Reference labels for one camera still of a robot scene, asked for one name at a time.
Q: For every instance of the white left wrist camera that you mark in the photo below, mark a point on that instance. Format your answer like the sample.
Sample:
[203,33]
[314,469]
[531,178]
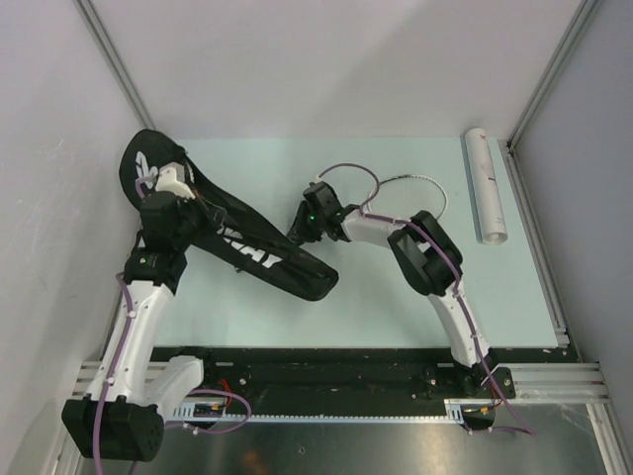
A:
[172,179]

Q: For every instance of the left aluminium frame post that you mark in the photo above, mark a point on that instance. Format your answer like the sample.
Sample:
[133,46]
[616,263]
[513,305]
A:
[115,62]

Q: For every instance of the aluminium frame rail right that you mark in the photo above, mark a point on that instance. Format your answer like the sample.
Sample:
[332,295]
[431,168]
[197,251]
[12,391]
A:
[563,384]

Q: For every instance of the black white badminton racket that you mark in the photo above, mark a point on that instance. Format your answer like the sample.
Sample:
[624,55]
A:
[405,195]

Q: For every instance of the right aluminium frame post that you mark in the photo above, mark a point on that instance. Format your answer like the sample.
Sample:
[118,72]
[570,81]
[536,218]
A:
[563,52]

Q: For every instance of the white shuttlecock tube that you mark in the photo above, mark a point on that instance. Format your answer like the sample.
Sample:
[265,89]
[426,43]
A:
[487,198]

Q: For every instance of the white slotted cable duct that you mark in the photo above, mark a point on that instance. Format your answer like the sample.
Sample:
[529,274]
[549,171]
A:
[405,411]

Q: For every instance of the aluminium frame post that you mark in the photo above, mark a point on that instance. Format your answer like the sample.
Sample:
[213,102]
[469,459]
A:
[115,62]
[563,52]

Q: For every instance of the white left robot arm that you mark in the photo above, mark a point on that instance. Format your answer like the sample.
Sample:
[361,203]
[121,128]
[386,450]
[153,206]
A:
[122,414]

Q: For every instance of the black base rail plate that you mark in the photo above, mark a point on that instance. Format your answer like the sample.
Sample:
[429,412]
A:
[309,375]

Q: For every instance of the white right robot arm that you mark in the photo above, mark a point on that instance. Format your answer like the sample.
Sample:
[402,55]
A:
[428,259]

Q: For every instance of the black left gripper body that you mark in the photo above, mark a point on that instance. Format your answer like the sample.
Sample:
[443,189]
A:
[196,216]

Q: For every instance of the black Crossway racket bag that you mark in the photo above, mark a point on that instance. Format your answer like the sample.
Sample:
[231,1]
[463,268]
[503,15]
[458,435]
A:
[246,240]

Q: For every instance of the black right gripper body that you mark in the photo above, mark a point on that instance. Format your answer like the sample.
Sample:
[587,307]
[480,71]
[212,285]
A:
[316,229]

